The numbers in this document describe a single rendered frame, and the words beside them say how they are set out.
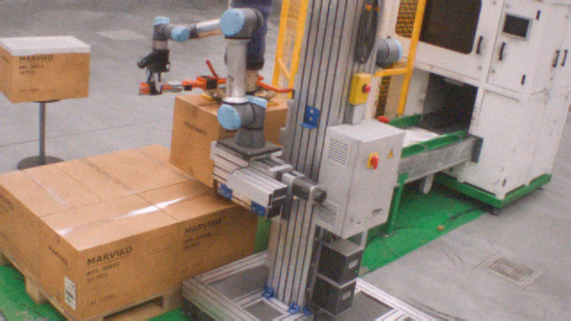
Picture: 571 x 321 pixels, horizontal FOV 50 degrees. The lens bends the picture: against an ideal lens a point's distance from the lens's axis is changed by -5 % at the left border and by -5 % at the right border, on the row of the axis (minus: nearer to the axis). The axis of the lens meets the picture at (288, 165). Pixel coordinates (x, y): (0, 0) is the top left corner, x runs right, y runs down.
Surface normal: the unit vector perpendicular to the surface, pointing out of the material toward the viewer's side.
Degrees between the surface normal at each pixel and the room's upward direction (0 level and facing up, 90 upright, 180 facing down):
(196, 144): 90
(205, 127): 90
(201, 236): 90
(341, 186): 90
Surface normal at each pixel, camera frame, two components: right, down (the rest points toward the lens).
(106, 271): 0.73, 0.33
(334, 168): -0.68, 0.17
